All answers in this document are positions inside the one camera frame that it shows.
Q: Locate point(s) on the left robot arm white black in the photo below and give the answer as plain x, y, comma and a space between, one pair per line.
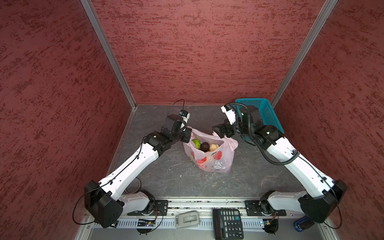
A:
102, 198

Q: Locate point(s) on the teal plastic basket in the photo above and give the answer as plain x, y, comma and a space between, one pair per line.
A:
266, 110

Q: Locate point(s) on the clear tape roll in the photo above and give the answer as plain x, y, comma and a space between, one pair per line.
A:
134, 187

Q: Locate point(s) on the right circuit board with wires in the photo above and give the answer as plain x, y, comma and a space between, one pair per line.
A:
271, 226

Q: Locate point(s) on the beige fruit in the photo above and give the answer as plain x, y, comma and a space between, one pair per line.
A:
213, 147

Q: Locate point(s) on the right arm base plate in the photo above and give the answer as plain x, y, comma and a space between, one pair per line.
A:
253, 207

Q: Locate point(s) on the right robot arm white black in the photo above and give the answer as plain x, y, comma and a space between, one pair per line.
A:
321, 193

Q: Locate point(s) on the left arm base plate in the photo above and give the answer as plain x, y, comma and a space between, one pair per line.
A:
160, 208

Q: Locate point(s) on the left circuit board with wires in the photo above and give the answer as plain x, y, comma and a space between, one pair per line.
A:
147, 226

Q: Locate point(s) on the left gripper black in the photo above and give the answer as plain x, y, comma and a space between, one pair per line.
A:
187, 132

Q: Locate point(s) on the blue handheld device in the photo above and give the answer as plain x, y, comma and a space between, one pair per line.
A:
303, 223

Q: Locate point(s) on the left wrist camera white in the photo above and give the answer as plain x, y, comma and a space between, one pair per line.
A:
185, 115

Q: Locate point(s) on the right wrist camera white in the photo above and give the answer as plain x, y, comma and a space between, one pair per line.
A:
230, 114

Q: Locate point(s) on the black calculator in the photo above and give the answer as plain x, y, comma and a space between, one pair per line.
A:
227, 224

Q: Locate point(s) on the green fruit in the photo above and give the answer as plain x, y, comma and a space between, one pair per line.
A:
197, 143

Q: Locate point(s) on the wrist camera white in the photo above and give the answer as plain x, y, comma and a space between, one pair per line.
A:
230, 114
185, 115

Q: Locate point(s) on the dark purple fruit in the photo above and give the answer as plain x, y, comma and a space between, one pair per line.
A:
205, 147

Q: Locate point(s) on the grey plastic device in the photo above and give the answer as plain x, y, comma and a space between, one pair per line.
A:
187, 220

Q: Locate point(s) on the pink plastic bag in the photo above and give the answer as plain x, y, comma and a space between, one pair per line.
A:
219, 161

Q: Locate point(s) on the circuit board with wires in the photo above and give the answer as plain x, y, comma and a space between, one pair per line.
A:
147, 226
271, 226

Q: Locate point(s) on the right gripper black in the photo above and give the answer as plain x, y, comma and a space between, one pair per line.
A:
227, 126

